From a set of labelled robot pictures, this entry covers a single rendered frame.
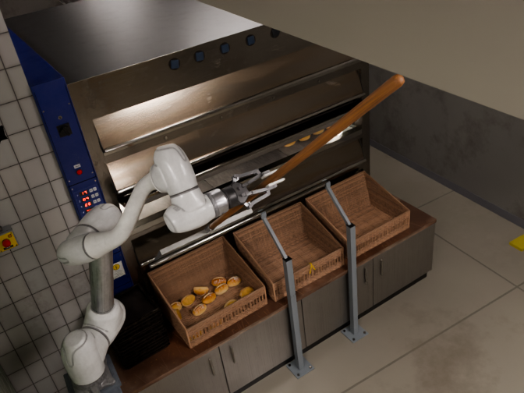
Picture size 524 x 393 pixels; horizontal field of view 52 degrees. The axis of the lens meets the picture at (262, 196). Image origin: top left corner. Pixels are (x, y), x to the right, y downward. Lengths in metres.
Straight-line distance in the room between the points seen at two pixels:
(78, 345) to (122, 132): 1.12
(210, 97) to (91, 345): 1.48
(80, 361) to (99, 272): 0.40
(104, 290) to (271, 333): 1.34
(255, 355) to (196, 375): 0.41
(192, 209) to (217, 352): 1.67
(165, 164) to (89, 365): 1.13
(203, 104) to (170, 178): 1.40
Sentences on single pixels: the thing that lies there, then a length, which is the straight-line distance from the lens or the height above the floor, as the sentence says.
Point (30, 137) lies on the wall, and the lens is 2.84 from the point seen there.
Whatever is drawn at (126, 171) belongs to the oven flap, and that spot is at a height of 1.55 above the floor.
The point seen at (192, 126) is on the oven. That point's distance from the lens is 3.11.
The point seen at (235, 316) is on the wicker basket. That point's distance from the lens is 3.28.
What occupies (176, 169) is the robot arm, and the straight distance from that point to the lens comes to 1.73.
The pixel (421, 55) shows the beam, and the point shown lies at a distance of 0.50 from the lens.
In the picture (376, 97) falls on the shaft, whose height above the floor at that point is 2.43.
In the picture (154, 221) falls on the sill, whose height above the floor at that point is 1.17.
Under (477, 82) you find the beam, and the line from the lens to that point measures 0.46.
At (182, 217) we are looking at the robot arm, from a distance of 1.73.
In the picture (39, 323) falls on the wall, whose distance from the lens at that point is 3.37.
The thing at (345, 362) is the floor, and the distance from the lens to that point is 3.80.
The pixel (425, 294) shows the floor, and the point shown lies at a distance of 4.27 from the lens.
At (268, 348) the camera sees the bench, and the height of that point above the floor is 0.29.
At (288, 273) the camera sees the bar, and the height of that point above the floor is 0.86.
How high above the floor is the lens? 2.94
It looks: 33 degrees down
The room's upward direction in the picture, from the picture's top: 8 degrees counter-clockwise
